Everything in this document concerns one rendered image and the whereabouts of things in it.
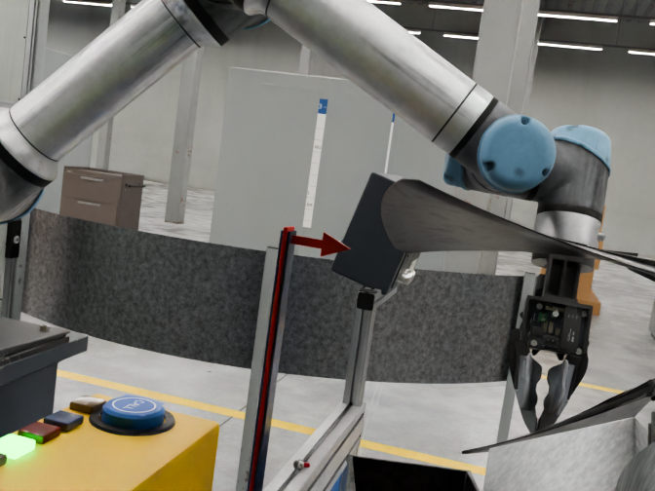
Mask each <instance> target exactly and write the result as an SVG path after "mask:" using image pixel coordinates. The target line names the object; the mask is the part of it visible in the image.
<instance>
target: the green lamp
mask: <svg viewBox="0 0 655 491"><path fill-rule="evenodd" d="M34 448H35V440H34V439H30V438H26V437H22V436H18V435H15V434H8V435H5V436H3V437H1V438H0V453H3V454H6V455H7V457H8V458H12V459H16V458H18V457H20V456H22V455H24V454H26V453H27V452H29V451H31V450H33V449H34Z"/></svg>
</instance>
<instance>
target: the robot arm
mask: <svg viewBox="0 0 655 491"><path fill-rule="evenodd" d="M270 20H272V21H273V22H275V23H276V24H277V25H279V26H280V27H281V28H282V29H283V30H284V31H285V32H287V33H288V34H289V35H291V36H292V37H293V38H295V39H296V40H297V41H299V42H300V43H301V44H303V45H304V46H305V47H307V48H308V49H309V50H311V51H312V52H313V53H315V54H316V55H317V56H319V57H320V58H322V59H323V60H324V61H325V62H327V63H328V64H329V65H331V66H332V67H333V68H335V69H336V70H337V71H339V72H340V73H341V74H343V75H344V76H345V77H347V78H348V79H349V80H351V81H352V82H353V83H355V84H356V85H357V86H359V87H360V88H361V89H363V90H364V91H365V92H367V93H368V94H369V95H371V96H372V97H373V98H375V99H376V100H377V101H379V102H380V103H381V104H383V105H384V106H385V107H387V108H388V109H389V110H391V111H392V112H393V113H395V114H396V115H397V116H399V117H400V118H401V119H403V120H404V121H405V122H407V123H408V124H409V125H411V126H412V127H413V128H414V129H416V130H417V131H418V132H420V133H421V134H423V135H424V136H425V137H427V138H428V139H429V140H431V141H432V142H433V143H435V144H436V145H437V146H439V147H440V148H441V149H442V150H443V151H444V152H446V154H445V159H444V164H443V181H444V182H445V183H446V184H448V185H451V186H455V187H460V188H463V189H464V190H466V191H470V190H474V191H479V192H484V193H489V194H494V195H499V196H504V197H510V198H515V199H520V200H525V201H532V202H537V203H538V208H537V214H536V218H535V224H534V231H537V232H540V233H543V234H546V235H549V236H552V237H555V238H559V239H563V240H568V241H572V242H576V243H580V244H585V245H587V246H591V247H595V248H598V241H600V242H603V241H604V240H605V234H604V233H599V232H598V231H599V230H600V227H601V222H602V216H603V209H604V202H605V195H606V188H607V181H608V177H609V176H610V172H611V169H610V162H611V141H610V138H609V137H608V135H607V134H606V133H605V132H603V131H601V130H599V129H596V128H593V127H589V126H583V125H579V126H572V125H566V126H561V127H558V128H556V129H554V130H552V131H551V132H550V131H549V130H548V128H547V127H546V126H545V125H544V124H542V123H541V122H539V121H538V120H536V119H534V118H531V117H528V116H525V115H519V114H517V113H515V112H514V111H513V110H511V109H510V108H509V107H507V106H506V105H505V104H504V103H502V102H501V101H500V100H498V99H496V98H495V97H494V96H493V95H491V94H490V93H489V92H487V91H486V90H485V89H483V88H482V87H481V86H479V85H478V84H477V83H475V82H474V81H473V80H471V79H470V78H469V77H467V76H466V75H465V74H464V73H462V72H461V71H460V70H458V69H457V68H456V67H454V66H453V65H452V64H450V63H449V62H448V61H446V60H445V59H444V58H442V57H441V56H439V55H438V54H437V53H436V52H434V51H433V50H432V49H430V48H429V47H428V46H426V45H425V44H424V43H422V42H421V41H420V40H418V39H417V38H416V37H414V36H413V35H412V34H411V33H409V32H408V31H407V30H405V29H404V28H403V27H401V26H400V25H399V24H397V23H396V22H395V21H393V20H392V19H390V18H389V17H388V16H386V15H385V14H384V13H383V12H381V11H380V10H379V9H377V8H376V7H375V6H373V5H372V4H371V3H369V2H368V1H367V0H142V1H141V2H139V3H138V4H137V5H136V6H135V7H133V8H132V9H131V10H130V11H128V12H127V13H126V14H125V15H124V16H122V17H121V18H120V19H118V20H117V21H116V22H115V23H114V24H112V25H111V26H110V27H109V28H107V29H106V30H105V31H104V32H103V33H101V34H100V35H99V36H98V37H97V38H96V39H95V40H94V41H93V42H91V43H90V44H89V45H88V46H86V47H85V48H84V49H83V50H82V51H80V52H79V53H78V54H77V55H75V56H74V57H73V58H72V59H70V60H69V61H68V62H67V63H66V64H64V65H63V66H62V67H61V68H59V69H58V70H57V71H56V72H55V73H53V74H52V75H51V76H50V77H48V78H47V79H46V80H45V81H44V82H42V83H41V84H40V85H39V86H37V87H36V88H35V89H34V90H33V91H31V92H30V93H29V94H27V95H26V96H25V97H24V98H23V99H21V100H20V101H19V102H18V103H16V104H15V105H14V106H13V107H12V108H2V107H0V224H5V223H8V222H11V221H14V220H16V219H19V218H21V217H23V216H25V215H27V214H28V213H29V212H31V211H32V210H33V209H34V208H35V207H36V206H37V205H38V203H39V202H40V200H41V198H42V196H43V194H44V191H45V190H44V188H45V187H46V186H48V185H49V184H50V183H51V182H53V181H54V180H55V179H56V178H57V177H58V162H59V160H60V159H62V158H63V157H64V156H65V155H67V154H68V153H69V152H70V151H72V150H73V149H74V148H75V147H77V146H78V145H79V144H80V143H81V142H83V141H84V140H85V139H86V138H88V137H89V136H90V135H91V134H93V133H94V132H95V131H97V130H98V129H99V128H100V127H102V126H103V125H104V124H105V123H107V122H108V121H109V120H110V119H112V118H113V117H114V116H115V115H117V114H118V113H119V112H120V111H122V110H123V109H124V108H125V107H127V106H128V105H129V104H130V103H132V102H133V101H134V100H135V99H137V98H138V97H139V96H140V95H142V94H143V93H144V92H146V91H147V90H148V89H149V88H151V87H152V86H153V85H154V84H156V83H157V82H158V81H159V80H161V79H162V78H163V77H164V76H166V75H167V74H168V73H169V72H171V71H172V70H173V69H174V68H175V67H177V66H178V65H179V64H180V63H182V62H183V61H184V60H185V59H187V58H188V57H189V56H191V55H192V54H193V53H194V52H196V51H197V50H198V49H199V48H201V47H204V46H209V47H216V48H220V47H221V46H223V45H224V44H225V43H226V42H228V41H229V40H230V39H232V38H233V37H234V36H235V35H237V34H238V33H239V32H240V31H242V30H248V29H253V28H257V27H259V26H261V25H263V24H265V23H267V22H268V21H270ZM531 263H532V264H534V265H536V266H538V267H541V268H544V269H546V274H545V275H544V274H540V275H539V276H538V279H537V284H536V287H535V292H534V296H533V295H527V297H526V300H525V302H524V309H523V312H521V313H520V317H521V318H522V322H521V325H520V328H513V329H512V339H511V342H510V345H509V349H508V365H509V369H510V373H511V377H512V381H513V385H514V389H515V392H516V396H517V400H518V404H519V408H520V414H521V417H522V419H523V421H524V423H525V425H526V427H527V429H528V430H529V432H530V433H532V432H535V431H538V430H541V429H544V428H546V427H549V426H551V425H553V424H554V423H555V422H556V421H557V419H558V417H559V415H560V414H561V412H562V411H563V409H564V407H565V406H566V405H567V404H568V402H569V400H570V397H571V396H572V394H573V393H574V391H575V390H576V388H577V387H578V385H579V384H580V382H581V381H582V379H583V377H584V376H585V373H586V371H587V367H588V362H589V358H588V347H589V344H590V342H589V334H590V327H591V320H592V313H593V307H594V306H591V305H585V304H579V303H578V302H577V300H578V299H576V297H577V290H578V283H579V277H580V274H583V273H591V272H592V271H593V270H594V267H595V259H592V258H584V257H576V256H567V255H558V254H549V253H538V252H532V257H531ZM529 349H531V350H532V352H531V353H530V350H529ZM539 352H545V353H551V354H556V356H557V358H558V360H562V363H560V364H558V365H555V366H553V367H551V368H550V369H549V370H548V376H547V382H548V385H549V392H548V394H547V395H546V397H545V398H544V401H543V405H544V410H543V412H542V414H541V416H540V418H539V419H538V418H537V415H536V409H535V406H536V404H537V401H538V395H537V393H536V386H537V383H538V382H539V380H540V379H541V376H542V365H541V364H540V363H539V362H537V361H536V360H535V359H534V358H533V357H532V356H536V355H537V354H538V353H539ZM564 356H566V357H565V359H563V357H564ZM537 419H538V423H537ZM536 429H537V430H536Z"/></svg>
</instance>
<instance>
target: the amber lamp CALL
mask: <svg viewBox="0 0 655 491"><path fill-rule="evenodd" d="M105 403H106V400H105V399H101V398H97V397H90V396H82V397H78V398H76V399H74V400H72V401H70V403H69V409H71V410H75V411H79V412H83V413H87V414H91V413H92V412H95V411H97V410H99V409H101V408H102V407H103V405H104V404H105Z"/></svg>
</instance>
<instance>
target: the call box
mask: <svg viewBox="0 0 655 491"><path fill-rule="evenodd" d="M62 410H63V411H67V412H71V413H75V414H79V415H83V416H84V421H83V424H82V425H80V426H78V427H76V428H74V429H72V430H70V431H68V432H65V431H60V435H59V436H58V437H56V438H54V439H52V440H50V441H48V442H46V443H45V444H38V443H35V448H34V449H33V450H31V451H29V452H27V453H26V454H24V455H22V456H20V457H18V458H16V459H12V458H8V457H7V463H6V464H5V465H4V466H2V467H0V491H212V483H213V475H214V467H215V459H216V451H217V444H218V436H219V424H218V423H217V422H215V421H211V420H207V419H203V418H199V417H195V416H190V415H186V414H182V413H178V412H173V411H170V410H166V409H165V415H164V423H163V424H162V425H160V426H158V427H155V428H150V429H142V430H131V429H122V428H117V427H113V426H110V425H107V424H105V423H104V422H102V421H101V414H102V408H101V409H99V410H97V411H95V412H92V413H91V414H87V413H83V412H79V411H75V410H71V409H69V406H68V407H66V408H64V409H62Z"/></svg>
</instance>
